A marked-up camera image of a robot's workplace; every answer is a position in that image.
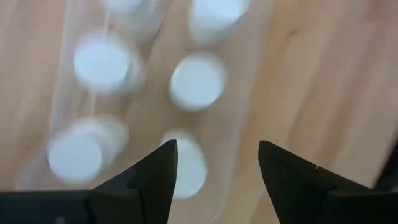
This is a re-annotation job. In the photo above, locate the clear plastic basket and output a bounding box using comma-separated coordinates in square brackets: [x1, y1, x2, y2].
[15, 0, 271, 224]

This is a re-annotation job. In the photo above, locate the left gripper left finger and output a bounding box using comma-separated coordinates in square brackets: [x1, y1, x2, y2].
[88, 139, 178, 224]

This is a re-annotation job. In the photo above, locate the white pill bottle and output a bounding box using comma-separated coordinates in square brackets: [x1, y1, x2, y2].
[72, 30, 146, 96]
[168, 52, 228, 113]
[101, 0, 158, 21]
[188, 0, 251, 44]
[160, 129, 208, 200]
[45, 116, 130, 184]

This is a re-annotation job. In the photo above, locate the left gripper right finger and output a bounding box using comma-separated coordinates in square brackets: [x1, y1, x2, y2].
[257, 139, 371, 224]

